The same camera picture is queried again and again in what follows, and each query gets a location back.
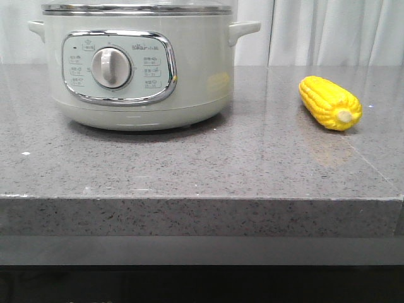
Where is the white pleated curtain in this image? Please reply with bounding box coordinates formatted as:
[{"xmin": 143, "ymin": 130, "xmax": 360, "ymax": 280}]
[{"xmin": 1, "ymin": 1, "xmax": 403, "ymax": 66}]

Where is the glass pot lid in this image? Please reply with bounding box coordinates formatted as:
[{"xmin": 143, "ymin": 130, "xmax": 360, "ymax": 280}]
[{"xmin": 41, "ymin": 1, "xmax": 232, "ymax": 16}]

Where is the yellow corn cob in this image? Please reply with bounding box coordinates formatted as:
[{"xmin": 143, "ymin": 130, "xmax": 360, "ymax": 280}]
[{"xmin": 299, "ymin": 76, "xmax": 362, "ymax": 131}]

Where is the pale green electric cooking pot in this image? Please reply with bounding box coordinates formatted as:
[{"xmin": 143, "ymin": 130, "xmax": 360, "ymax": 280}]
[{"xmin": 28, "ymin": 5, "xmax": 261, "ymax": 131}]

